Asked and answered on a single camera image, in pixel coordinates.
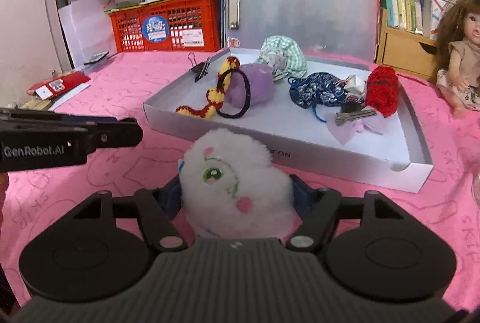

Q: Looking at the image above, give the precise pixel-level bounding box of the black hair tie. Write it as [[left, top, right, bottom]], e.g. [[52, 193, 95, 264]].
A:
[[214, 68, 252, 120]]

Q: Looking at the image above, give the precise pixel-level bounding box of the translucent clipboard folder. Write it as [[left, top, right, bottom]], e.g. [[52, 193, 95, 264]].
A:
[[223, 0, 380, 62]]

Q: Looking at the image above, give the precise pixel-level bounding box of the navy patterned scrunchie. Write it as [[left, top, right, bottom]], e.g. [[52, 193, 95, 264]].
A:
[[287, 72, 347, 123]]

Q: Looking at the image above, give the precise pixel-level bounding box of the white fluffy plush toy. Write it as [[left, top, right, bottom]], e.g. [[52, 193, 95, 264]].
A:
[[179, 129, 299, 239]]

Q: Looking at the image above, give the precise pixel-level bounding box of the red plastic crate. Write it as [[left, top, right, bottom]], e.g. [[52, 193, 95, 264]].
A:
[[108, 0, 221, 52]]

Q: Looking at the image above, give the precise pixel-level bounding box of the pink tablecloth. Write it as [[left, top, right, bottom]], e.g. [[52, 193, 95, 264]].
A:
[[1, 52, 479, 309]]

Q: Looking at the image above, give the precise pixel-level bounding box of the small white black item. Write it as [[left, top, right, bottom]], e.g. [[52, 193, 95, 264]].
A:
[[338, 75, 365, 96]]

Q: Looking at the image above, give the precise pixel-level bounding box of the yellow red knitted band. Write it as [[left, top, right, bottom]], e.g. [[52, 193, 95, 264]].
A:
[[175, 56, 240, 120]]

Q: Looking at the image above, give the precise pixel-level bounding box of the purple monster plush toy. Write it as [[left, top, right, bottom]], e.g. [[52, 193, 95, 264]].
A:
[[225, 63, 274, 108]]

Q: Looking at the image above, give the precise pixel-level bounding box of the person's left hand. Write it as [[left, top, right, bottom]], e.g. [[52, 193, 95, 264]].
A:
[[0, 173, 10, 224]]

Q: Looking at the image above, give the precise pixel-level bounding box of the white cardboard tray box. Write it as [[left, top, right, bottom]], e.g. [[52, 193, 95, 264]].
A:
[[144, 48, 434, 193]]

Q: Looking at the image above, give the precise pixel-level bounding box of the red small box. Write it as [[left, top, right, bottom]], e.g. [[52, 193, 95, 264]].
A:
[[26, 71, 90, 100]]

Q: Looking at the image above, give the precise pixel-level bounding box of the brown haired doll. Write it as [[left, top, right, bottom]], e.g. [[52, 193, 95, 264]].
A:
[[436, 0, 480, 118]]

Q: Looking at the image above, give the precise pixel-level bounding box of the clear glass mug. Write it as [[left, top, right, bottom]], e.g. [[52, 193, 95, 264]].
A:
[[471, 173, 480, 207]]

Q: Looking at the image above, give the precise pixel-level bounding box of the wooden drawer book organizer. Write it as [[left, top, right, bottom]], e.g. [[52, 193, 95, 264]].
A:
[[375, 9, 440, 84]]

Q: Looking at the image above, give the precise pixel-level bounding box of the red knitted scrunchie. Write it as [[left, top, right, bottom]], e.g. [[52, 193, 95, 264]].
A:
[[364, 65, 400, 117]]

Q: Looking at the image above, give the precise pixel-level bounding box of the black binder clip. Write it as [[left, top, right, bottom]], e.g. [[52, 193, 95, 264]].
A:
[[188, 52, 211, 82]]

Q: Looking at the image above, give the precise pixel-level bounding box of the green checked scrunchie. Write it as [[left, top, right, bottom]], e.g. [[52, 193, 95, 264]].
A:
[[256, 35, 307, 82]]

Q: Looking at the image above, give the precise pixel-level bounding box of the metal hair clip bow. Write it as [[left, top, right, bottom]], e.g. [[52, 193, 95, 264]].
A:
[[325, 106, 388, 146]]

